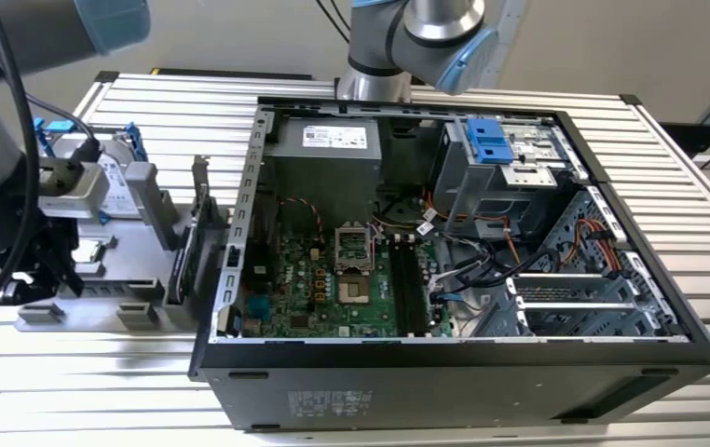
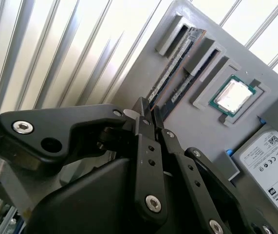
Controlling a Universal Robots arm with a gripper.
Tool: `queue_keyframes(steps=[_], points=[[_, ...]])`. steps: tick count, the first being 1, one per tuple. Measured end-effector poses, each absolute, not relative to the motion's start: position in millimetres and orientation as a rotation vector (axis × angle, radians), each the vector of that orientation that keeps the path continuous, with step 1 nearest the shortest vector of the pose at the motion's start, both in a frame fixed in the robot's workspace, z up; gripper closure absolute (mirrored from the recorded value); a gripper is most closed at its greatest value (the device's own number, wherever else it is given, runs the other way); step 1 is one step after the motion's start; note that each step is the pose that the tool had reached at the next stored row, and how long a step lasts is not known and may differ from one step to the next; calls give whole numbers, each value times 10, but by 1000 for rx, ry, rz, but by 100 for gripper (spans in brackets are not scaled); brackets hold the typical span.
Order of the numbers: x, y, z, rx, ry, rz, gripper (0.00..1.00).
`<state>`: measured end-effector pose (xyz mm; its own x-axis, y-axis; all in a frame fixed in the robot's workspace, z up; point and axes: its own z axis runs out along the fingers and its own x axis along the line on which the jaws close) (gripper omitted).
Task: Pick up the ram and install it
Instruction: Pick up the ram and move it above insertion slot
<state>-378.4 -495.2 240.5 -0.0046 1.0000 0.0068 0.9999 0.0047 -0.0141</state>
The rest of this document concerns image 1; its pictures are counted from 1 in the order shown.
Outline black RAM slot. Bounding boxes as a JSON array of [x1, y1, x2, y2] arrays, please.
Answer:
[[408, 235, 430, 337], [390, 235, 410, 337]]

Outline silver CPU chip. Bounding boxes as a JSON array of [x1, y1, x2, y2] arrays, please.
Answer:
[[77, 240, 107, 264]]

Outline hard disk in blue carrier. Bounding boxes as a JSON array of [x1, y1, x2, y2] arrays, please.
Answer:
[[29, 118, 151, 227]]

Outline grey parts rack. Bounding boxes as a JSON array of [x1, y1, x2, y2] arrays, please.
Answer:
[[15, 156, 235, 334]]

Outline grey power supply box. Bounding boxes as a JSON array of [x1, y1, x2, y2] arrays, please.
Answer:
[[264, 115, 384, 223]]

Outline CPU socket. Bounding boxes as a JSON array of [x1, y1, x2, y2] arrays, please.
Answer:
[[336, 274, 378, 306]]

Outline green motherboard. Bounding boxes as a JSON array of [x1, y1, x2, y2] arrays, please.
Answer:
[[239, 223, 459, 339]]

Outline grey metal disk bay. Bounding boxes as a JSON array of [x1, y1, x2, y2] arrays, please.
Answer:
[[434, 118, 586, 238]]

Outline black open PC case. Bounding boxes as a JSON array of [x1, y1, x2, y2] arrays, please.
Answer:
[[187, 95, 710, 432]]

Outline blue plastic bay latch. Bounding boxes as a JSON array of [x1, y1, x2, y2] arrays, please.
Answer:
[[464, 118, 515, 165]]

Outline silver lower drive cage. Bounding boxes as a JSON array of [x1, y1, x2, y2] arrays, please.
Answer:
[[506, 272, 683, 339]]

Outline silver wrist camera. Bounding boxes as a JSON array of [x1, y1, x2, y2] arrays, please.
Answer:
[[36, 157, 111, 220]]

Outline graphics card with metal bracket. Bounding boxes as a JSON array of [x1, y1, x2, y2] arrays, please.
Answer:
[[167, 156, 219, 306]]

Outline red black twisted wire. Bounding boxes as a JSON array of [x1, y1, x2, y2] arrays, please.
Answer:
[[278, 196, 326, 246]]

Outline metal socket cover frame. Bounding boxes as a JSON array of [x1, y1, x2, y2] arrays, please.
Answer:
[[334, 222, 374, 275]]

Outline black cable bundle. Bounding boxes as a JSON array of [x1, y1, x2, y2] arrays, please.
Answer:
[[444, 251, 555, 292]]

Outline thin orange data wire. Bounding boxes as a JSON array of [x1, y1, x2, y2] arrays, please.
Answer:
[[476, 214, 522, 263]]

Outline orange yellow power wires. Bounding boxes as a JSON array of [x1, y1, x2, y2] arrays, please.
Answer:
[[571, 218, 625, 280]]

